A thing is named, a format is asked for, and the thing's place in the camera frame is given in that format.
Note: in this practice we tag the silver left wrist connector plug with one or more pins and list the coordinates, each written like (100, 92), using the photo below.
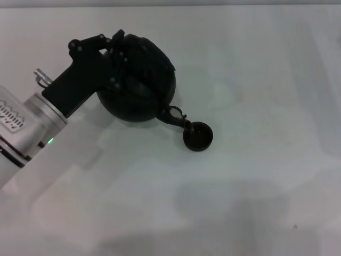
(42, 76)

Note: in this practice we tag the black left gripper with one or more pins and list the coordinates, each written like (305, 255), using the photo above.
(76, 82)

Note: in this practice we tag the dark brown teacup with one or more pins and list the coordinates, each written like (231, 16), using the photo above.
(198, 138)

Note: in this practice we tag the black round teapot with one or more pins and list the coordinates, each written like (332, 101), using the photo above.
(141, 90)

